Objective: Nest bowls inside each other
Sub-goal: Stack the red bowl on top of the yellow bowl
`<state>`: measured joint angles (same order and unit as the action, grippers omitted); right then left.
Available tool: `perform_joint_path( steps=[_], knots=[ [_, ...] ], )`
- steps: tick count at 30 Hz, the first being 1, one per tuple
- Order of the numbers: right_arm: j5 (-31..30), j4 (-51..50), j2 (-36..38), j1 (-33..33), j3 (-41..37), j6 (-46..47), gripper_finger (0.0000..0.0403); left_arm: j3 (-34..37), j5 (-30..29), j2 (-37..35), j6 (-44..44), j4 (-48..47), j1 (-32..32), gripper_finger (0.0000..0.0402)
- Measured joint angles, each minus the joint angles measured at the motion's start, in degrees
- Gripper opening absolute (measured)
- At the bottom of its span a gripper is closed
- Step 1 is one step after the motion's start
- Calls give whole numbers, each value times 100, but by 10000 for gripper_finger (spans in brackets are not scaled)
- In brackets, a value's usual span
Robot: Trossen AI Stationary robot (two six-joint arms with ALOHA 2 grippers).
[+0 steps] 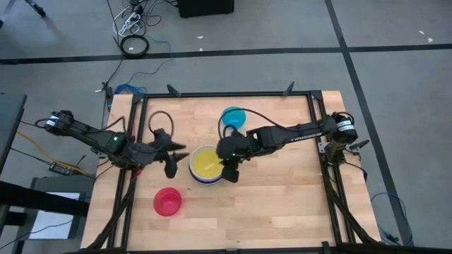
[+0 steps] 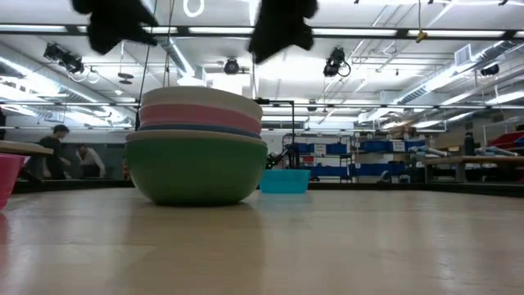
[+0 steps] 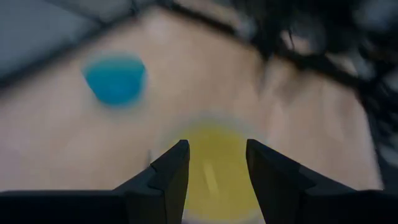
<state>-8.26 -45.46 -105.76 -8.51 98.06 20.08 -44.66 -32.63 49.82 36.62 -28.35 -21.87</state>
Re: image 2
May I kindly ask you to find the black ceiling spotlight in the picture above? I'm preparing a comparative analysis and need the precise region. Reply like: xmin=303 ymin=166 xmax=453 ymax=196
xmin=223 ymin=57 xmax=241 ymax=76
xmin=479 ymin=62 xmax=501 ymax=78
xmin=322 ymin=46 xmax=353 ymax=79
xmin=43 ymin=42 xmax=86 ymax=75

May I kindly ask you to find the shelf with blue bins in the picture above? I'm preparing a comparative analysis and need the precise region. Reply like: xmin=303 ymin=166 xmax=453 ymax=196
xmin=292 ymin=138 xmax=427 ymax=184

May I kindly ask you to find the large green bowl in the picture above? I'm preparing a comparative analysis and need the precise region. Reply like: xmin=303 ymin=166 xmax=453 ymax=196
xmin=124 ymin=137 xmax=269 ymax=207

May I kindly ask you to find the white ceiling vent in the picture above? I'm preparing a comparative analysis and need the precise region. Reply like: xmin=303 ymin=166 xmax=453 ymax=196
xmin=453 ymin=43 xmax=472 ymax=67

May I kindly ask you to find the white ring light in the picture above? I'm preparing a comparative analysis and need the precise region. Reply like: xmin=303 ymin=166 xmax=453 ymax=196
xmin=182 ymin=0 xmax=206 ymax=19

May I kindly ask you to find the small red bowl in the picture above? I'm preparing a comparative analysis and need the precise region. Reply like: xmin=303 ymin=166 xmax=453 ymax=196
xmin=0 ymin=152 xmax=26 ymax=211

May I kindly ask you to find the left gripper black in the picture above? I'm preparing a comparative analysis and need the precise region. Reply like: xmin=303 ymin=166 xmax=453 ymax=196
xmin=70 ymin=0 xmax=160 ymax=57

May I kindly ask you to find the small teal bowl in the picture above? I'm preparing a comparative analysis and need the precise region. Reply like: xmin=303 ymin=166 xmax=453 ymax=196
xmin=258 ymin=168 xmax=312 ymax=195

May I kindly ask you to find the black bottle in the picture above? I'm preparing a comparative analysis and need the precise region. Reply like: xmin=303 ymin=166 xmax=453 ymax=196
xmin=463 ymin=130 xmax=477 ymax=157

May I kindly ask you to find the black metal stand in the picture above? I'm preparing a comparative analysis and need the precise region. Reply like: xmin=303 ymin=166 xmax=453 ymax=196
xmin=252 ymin=97 xmax=302 ymax=170

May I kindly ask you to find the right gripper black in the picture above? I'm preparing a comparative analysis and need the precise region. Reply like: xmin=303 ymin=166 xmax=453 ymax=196
xmin=246 ymin=0 xmax=320 ymax=66

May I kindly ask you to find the yellow hanging plug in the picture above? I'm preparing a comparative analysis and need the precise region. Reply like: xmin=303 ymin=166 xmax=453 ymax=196
xmin=414 ymin=0 xmax=429 ymax=44

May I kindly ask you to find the person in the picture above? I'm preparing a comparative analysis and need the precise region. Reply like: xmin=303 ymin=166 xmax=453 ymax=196
xmin=38 ymin=123 xmax=71 ymax=181
xmin=75 ymin=143 xmax=107 ymax=179

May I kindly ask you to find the black hanging cable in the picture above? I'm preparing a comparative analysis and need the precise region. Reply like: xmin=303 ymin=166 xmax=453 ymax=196
xmin=134 ymin=0 xmax=160 ymax=131

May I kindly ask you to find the large white bowl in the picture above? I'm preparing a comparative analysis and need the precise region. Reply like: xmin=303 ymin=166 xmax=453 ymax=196
xmin=140 ymin=85 xmax=264 ymax=121

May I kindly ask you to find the large pink bowl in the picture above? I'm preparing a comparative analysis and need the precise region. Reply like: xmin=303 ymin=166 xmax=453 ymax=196
xmin=138 ymin=102 xmax=264 ymax=135

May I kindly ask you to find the wooden table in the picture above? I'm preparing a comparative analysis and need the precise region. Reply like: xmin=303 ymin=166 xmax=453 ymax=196
xmin=421 ymin=154 xmax=524 ymax=184
xmin=0 ymin=139 xmax=55 ymax=181

